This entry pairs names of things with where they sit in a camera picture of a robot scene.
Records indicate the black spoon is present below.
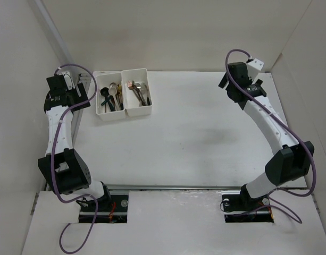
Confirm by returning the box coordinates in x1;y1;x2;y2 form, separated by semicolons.
100;87;110;106

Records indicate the gold spoon green handle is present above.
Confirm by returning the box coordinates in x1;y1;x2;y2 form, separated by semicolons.
116;84;124;110

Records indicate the copper fork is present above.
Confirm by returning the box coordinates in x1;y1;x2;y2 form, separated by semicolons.
127;81;141;106

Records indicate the silver fork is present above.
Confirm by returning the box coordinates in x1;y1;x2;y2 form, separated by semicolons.
142;83;149;103
135;83;147;106

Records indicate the silver round spoon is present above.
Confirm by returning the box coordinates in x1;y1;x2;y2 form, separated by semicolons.
110;82;118;88

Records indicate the gold fork green handle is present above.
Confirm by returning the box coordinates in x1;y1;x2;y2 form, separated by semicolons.
127;81;134;90

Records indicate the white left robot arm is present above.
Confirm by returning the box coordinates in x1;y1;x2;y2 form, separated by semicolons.
38;69;112;211

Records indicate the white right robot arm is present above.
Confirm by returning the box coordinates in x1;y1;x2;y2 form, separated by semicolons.
219;59;314;212

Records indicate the white left bin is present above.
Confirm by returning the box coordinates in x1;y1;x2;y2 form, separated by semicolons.
95;72;126;122

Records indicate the white bin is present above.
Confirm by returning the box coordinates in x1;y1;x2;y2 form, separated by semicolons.
121;68;153;117
95;72;126;122

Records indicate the white right bin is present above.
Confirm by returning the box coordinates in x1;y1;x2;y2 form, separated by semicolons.
121;68;153;117

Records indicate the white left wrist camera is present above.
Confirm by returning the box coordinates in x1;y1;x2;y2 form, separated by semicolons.
54;69;76;91

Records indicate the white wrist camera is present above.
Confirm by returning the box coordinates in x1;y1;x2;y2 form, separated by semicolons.
54;69;76;91
246;58;264;82

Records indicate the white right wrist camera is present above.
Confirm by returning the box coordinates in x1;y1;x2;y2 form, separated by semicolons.
246;58;264;82

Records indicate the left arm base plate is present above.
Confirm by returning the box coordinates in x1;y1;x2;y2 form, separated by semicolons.
77;192;129;224

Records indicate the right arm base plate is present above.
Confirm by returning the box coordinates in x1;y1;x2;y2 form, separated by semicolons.
220;192;274;223

